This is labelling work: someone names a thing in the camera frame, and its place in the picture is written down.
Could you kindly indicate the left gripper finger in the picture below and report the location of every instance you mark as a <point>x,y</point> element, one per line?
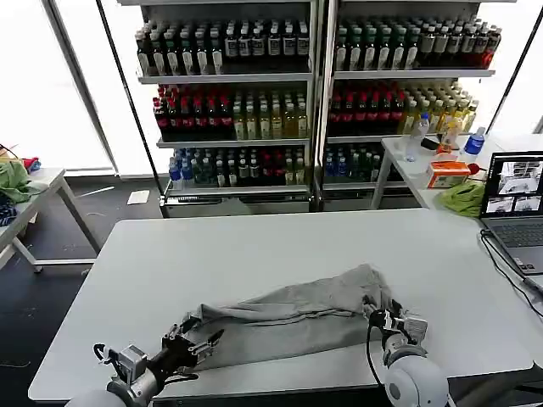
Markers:
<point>180,327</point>
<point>205,344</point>

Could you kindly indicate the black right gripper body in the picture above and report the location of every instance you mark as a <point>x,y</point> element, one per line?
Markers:
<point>394,323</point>

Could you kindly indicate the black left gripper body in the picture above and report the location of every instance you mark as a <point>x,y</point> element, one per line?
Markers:
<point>176,356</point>

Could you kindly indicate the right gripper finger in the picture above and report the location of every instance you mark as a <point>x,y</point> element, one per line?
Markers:
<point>398,308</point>
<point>368,306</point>

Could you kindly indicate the grey printed t-shirt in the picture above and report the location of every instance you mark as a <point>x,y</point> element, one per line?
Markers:
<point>297,322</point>

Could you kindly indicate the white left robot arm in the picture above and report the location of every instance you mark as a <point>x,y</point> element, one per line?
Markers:
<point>131,381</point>

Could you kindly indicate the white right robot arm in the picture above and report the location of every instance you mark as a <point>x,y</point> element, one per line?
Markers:
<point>413,377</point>

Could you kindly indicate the light green cloth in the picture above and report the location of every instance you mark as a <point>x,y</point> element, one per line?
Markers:
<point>464,198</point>

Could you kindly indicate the white desk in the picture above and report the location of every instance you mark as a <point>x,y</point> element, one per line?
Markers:
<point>411,176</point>

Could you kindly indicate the white paper sheet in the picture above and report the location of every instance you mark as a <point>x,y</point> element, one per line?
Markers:
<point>138,197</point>

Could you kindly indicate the orange cardboard box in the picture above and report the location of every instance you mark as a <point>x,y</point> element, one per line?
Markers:
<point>447,174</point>

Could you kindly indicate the grey open laptop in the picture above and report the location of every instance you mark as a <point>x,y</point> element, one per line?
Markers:
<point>515,212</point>

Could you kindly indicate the small red object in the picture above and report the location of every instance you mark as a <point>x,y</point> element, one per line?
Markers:
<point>474,168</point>

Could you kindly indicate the small black object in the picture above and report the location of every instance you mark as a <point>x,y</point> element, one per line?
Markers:
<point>429,143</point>

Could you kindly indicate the clear water bottle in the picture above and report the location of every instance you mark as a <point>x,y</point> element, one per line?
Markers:
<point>416,135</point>

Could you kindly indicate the yellow orange bottle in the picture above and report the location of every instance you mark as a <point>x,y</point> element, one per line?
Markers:
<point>449,137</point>

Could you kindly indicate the blue label water bottle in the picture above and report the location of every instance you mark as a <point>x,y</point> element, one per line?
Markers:
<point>474,146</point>

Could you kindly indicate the white side table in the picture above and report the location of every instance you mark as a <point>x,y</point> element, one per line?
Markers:
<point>44,191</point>

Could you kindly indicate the blue patterned cloth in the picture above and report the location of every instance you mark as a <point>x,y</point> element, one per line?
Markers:
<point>6,214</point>

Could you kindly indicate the metal shelf with bottles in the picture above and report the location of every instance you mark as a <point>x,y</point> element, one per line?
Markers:
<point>382,97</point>
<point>237,106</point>

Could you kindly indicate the red cloth item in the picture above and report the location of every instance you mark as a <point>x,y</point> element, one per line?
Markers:
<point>31,163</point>

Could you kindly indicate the green crumpled cloth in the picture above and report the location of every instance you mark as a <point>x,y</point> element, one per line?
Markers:
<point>15,180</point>

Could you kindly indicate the black slanted pole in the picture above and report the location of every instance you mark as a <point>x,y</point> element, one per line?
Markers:
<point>127,97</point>
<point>515,68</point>

